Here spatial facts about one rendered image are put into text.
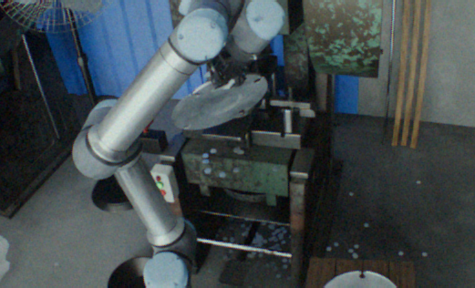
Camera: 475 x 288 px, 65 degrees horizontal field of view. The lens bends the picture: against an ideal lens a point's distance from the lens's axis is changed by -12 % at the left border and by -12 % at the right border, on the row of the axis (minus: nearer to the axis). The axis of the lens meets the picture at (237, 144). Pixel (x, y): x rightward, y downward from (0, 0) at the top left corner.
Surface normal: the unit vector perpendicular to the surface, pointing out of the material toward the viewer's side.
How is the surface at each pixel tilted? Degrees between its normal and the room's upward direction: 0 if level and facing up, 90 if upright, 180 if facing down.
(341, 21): 106
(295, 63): 90
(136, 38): 90
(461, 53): 90
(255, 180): 90
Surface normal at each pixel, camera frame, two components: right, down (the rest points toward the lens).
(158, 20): -0.31, 0.58
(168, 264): -0.11, -0.72
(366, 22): -0.26, 0.79
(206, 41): -0.04, 0.59
